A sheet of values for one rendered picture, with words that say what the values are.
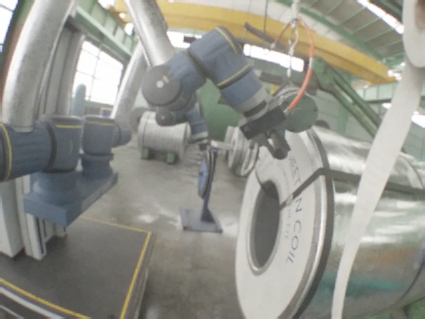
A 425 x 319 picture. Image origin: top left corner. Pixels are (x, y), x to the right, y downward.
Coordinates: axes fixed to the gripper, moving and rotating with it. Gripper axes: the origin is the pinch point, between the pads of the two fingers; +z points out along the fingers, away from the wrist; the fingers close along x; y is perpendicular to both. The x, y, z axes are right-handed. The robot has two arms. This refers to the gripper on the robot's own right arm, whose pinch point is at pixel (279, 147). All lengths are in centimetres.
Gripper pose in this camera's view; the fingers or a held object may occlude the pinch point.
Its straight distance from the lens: 67.6
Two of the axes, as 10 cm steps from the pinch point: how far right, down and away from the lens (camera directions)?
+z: 5.8, 7.2, 3.8
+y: -1.2, 5.4, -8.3
